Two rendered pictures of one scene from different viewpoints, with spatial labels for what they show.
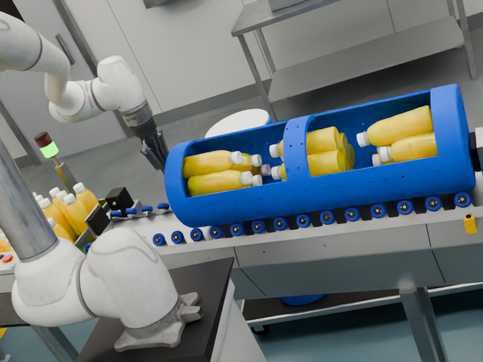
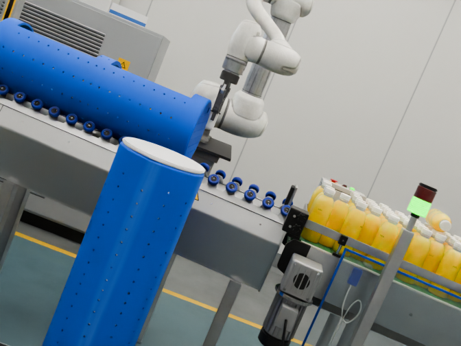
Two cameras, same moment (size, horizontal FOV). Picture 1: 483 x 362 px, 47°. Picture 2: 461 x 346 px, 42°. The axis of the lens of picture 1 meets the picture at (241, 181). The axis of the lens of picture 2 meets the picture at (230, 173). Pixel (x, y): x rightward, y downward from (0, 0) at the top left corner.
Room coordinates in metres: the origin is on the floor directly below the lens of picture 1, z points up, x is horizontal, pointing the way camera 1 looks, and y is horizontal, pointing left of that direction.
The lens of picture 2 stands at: (3.92, -0.68, 1.31)
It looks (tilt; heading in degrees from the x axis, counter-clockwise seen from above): 7 degrees down; 155
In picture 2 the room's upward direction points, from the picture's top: 22 degrees clockwise
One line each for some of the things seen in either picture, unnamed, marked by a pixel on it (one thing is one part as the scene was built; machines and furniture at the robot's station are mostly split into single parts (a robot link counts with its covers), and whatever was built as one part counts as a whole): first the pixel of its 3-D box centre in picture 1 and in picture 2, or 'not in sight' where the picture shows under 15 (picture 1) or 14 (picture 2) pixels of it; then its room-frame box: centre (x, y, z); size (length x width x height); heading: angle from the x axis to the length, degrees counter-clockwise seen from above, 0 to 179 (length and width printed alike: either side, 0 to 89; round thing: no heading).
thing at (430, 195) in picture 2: (43, 140); (424, 193); (2.39, 0.71, 1.23); 0.06 x 0.06 x 0.04
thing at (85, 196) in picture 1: (91, 207); (319, 216); (2.06, 0.59, 0.99); 0.07 x 0.07 x 0.19
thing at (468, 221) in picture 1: (469, 217); not in sight; (1.15, -0.51, 0.92); 0.08 x 0.03 x 0.05; 151
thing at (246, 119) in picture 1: (236, 127); (164, 155); (2.11, -0.07, 1.03); 0.28 x 0.28 x 0.01
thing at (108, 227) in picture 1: (100, 225); (289, 200); (1.89, 0.55, 0.99); 0.10 x 0.02 x 0.12; 151
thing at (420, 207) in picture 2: (49, 149); (419, 206); (2.39, 0.71, 1.18); 0.06 x 0.06 x 0.05
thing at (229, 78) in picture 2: (147, 133); (227, 83); (1.68, 0.21, 1.32); 0.08 x 0.07 x 0.09; 151
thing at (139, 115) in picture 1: (136, 113); (234, 66); (1.68, 0.21, 1.39); 0.09 x 0.09 x 0.06
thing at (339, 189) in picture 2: (6, 271); (339, 196); (1.74, 0.87, 1.05); 0.20 x 0.10 x 0.10; 61
